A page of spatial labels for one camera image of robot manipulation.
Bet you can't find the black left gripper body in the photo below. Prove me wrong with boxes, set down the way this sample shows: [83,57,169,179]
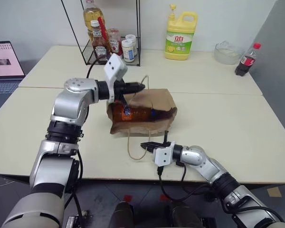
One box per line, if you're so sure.
[114,81,131,103]

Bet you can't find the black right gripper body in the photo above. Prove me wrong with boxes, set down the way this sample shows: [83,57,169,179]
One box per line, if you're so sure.
[156,130,173,150]

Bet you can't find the brown paper bag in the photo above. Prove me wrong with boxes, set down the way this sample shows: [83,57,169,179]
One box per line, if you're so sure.
[106,75,178,162]

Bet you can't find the orange soda bottle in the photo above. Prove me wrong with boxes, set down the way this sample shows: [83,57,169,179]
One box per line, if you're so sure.
[111,104,158,123]

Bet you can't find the white seasoning jar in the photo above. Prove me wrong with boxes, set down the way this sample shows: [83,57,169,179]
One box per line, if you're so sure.
[121,39,135,63]
[124,34,138,57]

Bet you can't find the glass ketchup bottle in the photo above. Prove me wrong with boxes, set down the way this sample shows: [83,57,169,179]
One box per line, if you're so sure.
[90,19,112,65]

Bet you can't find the red squeeze ketchup bottle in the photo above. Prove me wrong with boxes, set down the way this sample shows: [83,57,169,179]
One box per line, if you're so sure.
[107,28,124,57]

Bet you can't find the yellow detergent jug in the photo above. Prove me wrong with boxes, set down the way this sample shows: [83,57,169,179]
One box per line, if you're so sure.
[164,3,199,61]

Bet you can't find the dark rounded shape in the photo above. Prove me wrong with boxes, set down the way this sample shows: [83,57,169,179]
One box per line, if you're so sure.
[168,200,200,228]
[108,200,134,228]

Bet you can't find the cooking oil bottle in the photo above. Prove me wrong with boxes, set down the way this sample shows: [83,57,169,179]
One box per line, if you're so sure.
[83,0,106,41]

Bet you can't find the clear glass bowl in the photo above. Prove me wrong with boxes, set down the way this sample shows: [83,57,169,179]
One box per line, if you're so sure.
[214,40,244,66]

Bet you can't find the cola bottle with red cap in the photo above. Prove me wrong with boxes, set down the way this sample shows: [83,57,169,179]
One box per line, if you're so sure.
[234,42,262,77]

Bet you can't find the open laptop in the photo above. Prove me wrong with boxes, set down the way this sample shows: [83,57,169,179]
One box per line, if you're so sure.
[0,40,26,116]

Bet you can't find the cardboard scrap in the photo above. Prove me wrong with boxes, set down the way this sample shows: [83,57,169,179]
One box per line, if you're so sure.
[267,186,283,198]

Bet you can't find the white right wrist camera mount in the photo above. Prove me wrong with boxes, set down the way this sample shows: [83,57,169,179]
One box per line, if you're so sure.
[153,141,177,167]

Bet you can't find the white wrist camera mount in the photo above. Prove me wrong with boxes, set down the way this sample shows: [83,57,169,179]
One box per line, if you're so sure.
[103,53,129,104]
[153,141,177,167]

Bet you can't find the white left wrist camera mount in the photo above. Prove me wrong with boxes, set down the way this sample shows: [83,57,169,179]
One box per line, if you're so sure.
[103,53,129,104]

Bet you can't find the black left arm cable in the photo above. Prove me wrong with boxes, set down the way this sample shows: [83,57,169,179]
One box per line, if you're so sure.
[85,57,110,79]

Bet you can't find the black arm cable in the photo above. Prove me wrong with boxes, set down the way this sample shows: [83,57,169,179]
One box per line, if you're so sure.
[157,164,285,225]
[85,57,110,79]

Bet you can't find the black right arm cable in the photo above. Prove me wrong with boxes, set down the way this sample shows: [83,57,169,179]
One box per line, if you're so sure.
[157,164,285,225]

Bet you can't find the black wire rack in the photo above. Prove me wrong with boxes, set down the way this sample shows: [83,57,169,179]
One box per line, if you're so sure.
[60,0,142,67]

